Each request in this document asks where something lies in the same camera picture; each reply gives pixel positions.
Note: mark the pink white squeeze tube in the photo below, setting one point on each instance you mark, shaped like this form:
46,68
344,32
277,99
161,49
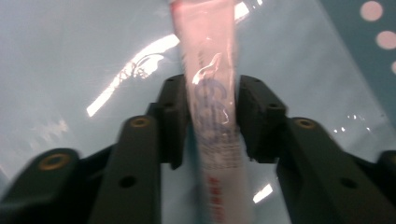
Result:
211,93

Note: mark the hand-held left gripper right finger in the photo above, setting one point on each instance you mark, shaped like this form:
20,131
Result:
258,121

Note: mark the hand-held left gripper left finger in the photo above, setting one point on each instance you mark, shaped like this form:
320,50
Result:
172,121

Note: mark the light blue perforated plastic basket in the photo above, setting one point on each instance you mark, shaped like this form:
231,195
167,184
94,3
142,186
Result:
62,62

